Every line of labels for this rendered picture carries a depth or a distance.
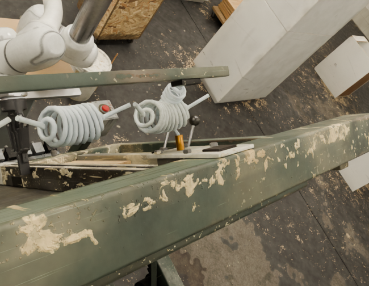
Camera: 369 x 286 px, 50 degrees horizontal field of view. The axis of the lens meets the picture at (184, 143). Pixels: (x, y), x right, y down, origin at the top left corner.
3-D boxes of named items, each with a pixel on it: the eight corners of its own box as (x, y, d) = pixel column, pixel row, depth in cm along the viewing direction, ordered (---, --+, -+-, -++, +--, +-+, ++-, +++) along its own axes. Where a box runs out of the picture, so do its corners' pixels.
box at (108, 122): (96, 118, 216) (109, 99, 204) (105, 136, 212) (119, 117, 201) (76, 121, 208) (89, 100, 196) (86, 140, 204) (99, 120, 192)
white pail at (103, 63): (87, 74, 337) (109, 36, 306) (101, 102, 328) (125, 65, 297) (52, 75, 315) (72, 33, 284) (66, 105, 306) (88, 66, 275)
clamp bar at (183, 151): (12, 179, 157) (1, 119, 155) (261, 200, 72) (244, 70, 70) (-14, 184, 150) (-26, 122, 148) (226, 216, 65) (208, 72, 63)
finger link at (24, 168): (26, 151, 124) (27, 151, 123) (30, 173, 124) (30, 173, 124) (16, 153, 122) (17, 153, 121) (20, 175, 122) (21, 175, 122)
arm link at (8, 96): (-1, 78, 115) (3, 99, 115) (30, 77, 121) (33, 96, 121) (-12, 83, 121) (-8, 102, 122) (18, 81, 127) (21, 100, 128)
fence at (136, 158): (87, 162, 181) (86, 153, 181) (259, 163, 113) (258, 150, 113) (78, 164, 178) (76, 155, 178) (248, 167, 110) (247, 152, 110)
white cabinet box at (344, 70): (327, 67, 640) (364, 36, 592) (348, 96, 622) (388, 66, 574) (313, 68, 609) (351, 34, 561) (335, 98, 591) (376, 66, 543)
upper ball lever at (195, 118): (186, 154, 132) (195, 118, 136) (194, 154, 129) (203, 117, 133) (178, 151, 130) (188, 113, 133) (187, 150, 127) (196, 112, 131)
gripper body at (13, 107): (-5, 101, 122) (0, 130, 123) (5, 97, 116) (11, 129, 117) (19, 99, 127) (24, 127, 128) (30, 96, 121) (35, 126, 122)
